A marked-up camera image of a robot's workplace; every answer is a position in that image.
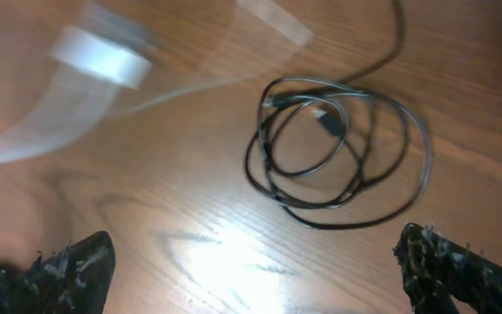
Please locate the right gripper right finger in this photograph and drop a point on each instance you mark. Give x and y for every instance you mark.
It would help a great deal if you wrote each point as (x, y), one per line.
(437, 271)

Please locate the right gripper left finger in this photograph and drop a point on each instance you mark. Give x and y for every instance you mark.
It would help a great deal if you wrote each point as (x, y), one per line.
(74, 280)

